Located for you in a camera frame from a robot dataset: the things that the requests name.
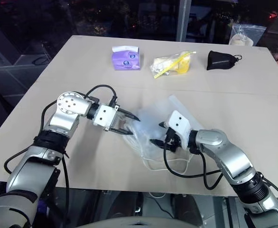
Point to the grey robot torso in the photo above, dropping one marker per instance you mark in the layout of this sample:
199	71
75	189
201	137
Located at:
139	224

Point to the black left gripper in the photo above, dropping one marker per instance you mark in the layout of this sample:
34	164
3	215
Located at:
118	121

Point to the dark rounded shape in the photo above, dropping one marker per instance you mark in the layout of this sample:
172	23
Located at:
122	205
186	206

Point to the purple tissue pack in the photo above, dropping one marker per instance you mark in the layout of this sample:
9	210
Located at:
126	60

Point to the white vertical post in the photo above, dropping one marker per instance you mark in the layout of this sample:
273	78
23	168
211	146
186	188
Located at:
182	21

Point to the clear zip bag yellow contents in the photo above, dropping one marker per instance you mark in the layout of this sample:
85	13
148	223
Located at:
172	64

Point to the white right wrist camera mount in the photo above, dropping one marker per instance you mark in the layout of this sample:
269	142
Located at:
179	123

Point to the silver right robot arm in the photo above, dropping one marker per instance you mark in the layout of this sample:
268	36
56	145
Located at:
236	154

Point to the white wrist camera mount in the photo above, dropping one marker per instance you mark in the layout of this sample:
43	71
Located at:
179	123
104	115

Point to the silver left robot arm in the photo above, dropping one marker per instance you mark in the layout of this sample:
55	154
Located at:
65	104

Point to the clear zip bag cream contents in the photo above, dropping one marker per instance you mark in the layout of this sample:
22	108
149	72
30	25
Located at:
241	40

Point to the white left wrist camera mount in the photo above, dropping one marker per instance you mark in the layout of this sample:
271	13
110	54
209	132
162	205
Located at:
104	115

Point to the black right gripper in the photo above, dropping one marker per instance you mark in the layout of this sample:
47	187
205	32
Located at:
173	140

